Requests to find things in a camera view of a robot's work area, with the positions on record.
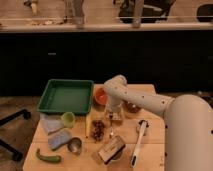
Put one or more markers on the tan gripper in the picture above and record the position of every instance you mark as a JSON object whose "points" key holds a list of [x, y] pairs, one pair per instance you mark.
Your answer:
{"points": [[115, 117]]}

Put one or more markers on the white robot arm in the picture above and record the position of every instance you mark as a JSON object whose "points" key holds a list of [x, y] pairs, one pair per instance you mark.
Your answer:
{"points": [[188, 120]]}

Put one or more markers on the green plastic tray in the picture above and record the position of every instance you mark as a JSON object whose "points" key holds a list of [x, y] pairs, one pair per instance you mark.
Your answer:
{"points": [[65, 95]]}

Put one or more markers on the dark purple bowl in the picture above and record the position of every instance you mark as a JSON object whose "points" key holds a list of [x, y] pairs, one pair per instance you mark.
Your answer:
{"points": [[131, 108]]}

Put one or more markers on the brown dried food pile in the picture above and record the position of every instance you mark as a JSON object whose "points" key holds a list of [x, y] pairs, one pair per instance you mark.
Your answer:
{"points": [[97, 130]]}

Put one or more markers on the orange bowl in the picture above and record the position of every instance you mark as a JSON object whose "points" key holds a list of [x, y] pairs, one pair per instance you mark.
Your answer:
{"points": [[100, 96]]}

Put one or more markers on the yellow stick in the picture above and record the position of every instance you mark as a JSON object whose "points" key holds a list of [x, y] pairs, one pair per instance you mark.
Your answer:
{"points": [[87, 125]]}

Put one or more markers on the wooden block brush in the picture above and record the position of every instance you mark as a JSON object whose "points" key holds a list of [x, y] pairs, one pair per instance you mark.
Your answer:
{"points": [[109, 150]]}

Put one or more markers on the small green cup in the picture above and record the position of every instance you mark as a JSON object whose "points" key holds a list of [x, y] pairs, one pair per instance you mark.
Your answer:
{"points": [[68, 119]]}

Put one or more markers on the small metal cup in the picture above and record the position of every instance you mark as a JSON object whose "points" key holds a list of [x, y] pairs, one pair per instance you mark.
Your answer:
{"points": [[75, 145]]}

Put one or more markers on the wooden table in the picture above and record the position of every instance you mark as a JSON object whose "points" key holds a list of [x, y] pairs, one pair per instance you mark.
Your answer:
{"points": [[151, 156]]}

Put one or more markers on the grey cloth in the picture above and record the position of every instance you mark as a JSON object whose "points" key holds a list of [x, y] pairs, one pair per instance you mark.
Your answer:
{"points": [[50, 125]]}

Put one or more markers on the blue sponge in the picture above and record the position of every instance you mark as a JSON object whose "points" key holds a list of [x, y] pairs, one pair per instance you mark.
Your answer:
{"points": [[59, 140]]}

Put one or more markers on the white handled brush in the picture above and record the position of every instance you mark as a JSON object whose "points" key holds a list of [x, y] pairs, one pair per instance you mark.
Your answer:
{"points": [[143, 125]]}

